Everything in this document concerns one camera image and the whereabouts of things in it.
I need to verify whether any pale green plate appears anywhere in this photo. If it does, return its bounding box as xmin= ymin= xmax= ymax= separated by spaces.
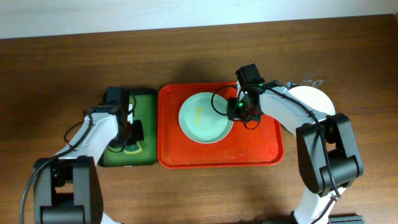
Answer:
xmin=178 ymin=92 xmax=233 ymax=144

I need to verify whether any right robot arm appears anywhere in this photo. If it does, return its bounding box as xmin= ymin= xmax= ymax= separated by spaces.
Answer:
xmin=228 ymin=80 xmax=364 ymax=223

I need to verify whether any red plastic tray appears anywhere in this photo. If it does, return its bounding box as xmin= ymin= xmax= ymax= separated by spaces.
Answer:
xmin=157 ymin=82 xmax=284 ymax=169

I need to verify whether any black metal base rail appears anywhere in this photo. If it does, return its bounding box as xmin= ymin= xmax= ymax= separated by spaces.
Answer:
xmin=328 ymin=215 xmax=364 ymax=224

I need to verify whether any dark green soapy tray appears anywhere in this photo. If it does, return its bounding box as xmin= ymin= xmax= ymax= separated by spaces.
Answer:
xmin=98 ymin=88 xmax=157 ymax=167

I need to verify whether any white plate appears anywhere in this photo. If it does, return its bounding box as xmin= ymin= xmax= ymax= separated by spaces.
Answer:
xmin=289 ymin=86 xmax=336 ymax=115

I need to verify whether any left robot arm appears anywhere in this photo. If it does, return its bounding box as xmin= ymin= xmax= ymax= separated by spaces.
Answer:
xmin=31 ymin=105 xmax=144 ymax=223

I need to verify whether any yellow green scrub sponge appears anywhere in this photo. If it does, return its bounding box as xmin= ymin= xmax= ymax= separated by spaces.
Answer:
xmin=123 ymin=141 xmax=143 ymax=155

